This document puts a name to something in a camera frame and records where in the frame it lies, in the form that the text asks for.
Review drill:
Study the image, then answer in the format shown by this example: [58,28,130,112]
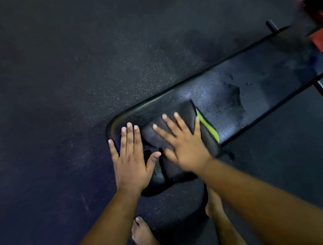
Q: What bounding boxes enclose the person's right hand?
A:
[152,110,215,177]

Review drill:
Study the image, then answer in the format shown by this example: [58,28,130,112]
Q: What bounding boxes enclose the person's left hand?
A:
[107,121,163,195]

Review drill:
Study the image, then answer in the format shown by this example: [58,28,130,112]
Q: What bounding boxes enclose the black cloth with green stripe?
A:
[140,98,224,182]

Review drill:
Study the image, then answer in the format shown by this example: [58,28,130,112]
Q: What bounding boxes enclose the person's right forearm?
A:
[195,153,323,245]

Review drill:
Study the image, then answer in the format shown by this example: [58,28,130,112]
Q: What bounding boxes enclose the person's left forearm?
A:
[69,187,145,245]

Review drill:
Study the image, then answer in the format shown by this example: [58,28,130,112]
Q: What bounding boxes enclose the person's right foot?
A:
[204,185,250,245]

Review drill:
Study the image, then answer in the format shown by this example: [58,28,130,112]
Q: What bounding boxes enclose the person's foot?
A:
[130,215,167,245]
[204,185,250,245]

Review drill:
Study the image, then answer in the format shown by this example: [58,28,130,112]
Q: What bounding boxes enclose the person's left foot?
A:
[130,215,167,245]

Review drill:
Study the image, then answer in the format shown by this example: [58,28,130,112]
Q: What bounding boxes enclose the black padded bench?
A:
[101,23,323,199]

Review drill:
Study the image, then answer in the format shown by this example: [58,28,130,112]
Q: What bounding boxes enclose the red gym equipment frame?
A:
[295,0,323,54]

